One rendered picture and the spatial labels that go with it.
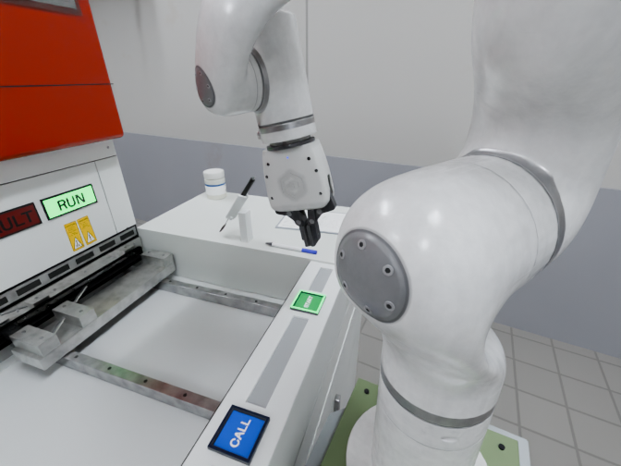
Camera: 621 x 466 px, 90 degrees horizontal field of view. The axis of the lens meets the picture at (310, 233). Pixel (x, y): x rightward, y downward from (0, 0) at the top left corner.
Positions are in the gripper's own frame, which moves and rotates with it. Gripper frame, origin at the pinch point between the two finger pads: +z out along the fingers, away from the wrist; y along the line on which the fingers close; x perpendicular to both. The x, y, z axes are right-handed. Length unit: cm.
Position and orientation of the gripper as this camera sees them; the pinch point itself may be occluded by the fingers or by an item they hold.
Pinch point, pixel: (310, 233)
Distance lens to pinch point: 52.9
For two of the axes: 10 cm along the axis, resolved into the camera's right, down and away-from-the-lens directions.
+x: 3.2, -4.3, 8.4
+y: 9.3, -0.4, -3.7
